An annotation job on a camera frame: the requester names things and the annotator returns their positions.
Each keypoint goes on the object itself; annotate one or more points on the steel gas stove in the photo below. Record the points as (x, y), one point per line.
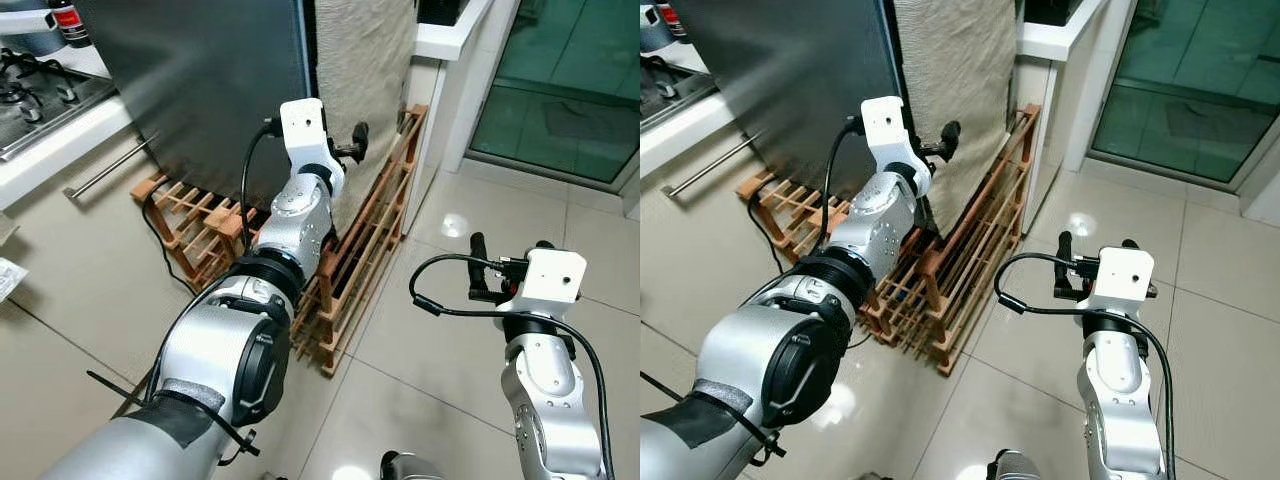
(670, 95)
(50, 100)

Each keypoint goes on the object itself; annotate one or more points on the black box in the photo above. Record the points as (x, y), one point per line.
(440, 10)
(1050, 10)

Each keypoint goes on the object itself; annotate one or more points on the white cooking pot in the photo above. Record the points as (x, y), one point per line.
(650, 35)
(25, 40)

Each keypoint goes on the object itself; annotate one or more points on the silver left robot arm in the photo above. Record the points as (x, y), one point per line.
(220, 360)
(770, 360)

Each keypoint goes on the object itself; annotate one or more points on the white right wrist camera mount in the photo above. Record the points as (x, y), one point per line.
(550, 275)
(1125, 275)

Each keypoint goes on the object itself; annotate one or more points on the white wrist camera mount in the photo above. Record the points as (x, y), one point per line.
(1125, 275)
(550, 275)
(885, 125)
(302, 125)

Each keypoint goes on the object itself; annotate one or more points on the grey fridge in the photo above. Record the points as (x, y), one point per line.
(790, 80)
(200, 80)

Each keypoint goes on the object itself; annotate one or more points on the wooden slat rack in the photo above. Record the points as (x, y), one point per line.
(333, 290)
(932, 268)

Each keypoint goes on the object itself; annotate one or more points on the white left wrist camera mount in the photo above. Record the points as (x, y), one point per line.
(885, 125)
(302, 125)

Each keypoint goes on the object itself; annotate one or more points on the white paper label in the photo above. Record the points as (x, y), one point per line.
(12, 280)

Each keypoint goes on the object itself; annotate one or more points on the green tinted glass door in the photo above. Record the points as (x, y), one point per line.
(1180, 80)
(560, 80)

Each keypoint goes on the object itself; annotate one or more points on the silver right robot leg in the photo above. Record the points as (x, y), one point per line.
(1010, 467)
(405, 468)

